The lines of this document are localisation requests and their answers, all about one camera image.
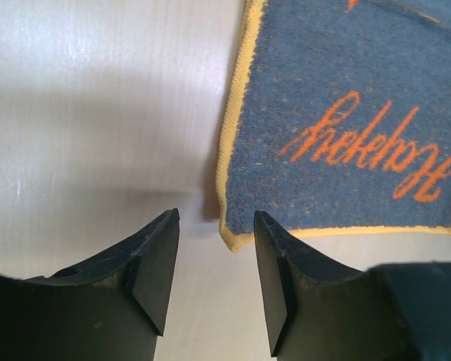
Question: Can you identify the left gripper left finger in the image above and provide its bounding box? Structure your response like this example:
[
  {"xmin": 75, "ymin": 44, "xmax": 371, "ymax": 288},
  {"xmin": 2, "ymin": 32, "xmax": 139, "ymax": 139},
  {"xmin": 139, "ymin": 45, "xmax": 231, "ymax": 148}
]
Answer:
[{"xmin": 0, "ymin": 209, "xmax": 180, "ymax": 360}]

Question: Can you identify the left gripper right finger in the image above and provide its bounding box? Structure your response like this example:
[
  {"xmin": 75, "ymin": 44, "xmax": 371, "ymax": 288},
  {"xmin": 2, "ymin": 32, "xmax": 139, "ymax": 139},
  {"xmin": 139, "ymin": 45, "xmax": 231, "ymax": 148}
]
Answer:
[{"xmin": 254, "ymin": 211, "xmax": 451, "ymax": 360}]

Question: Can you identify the orange towel with grey spots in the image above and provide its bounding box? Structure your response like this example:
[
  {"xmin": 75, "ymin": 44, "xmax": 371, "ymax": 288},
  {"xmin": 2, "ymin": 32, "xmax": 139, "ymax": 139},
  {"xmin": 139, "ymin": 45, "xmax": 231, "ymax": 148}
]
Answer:
[{"xmin": 216, "ymin": 1, "xmax": 451, "ymax": 251}]

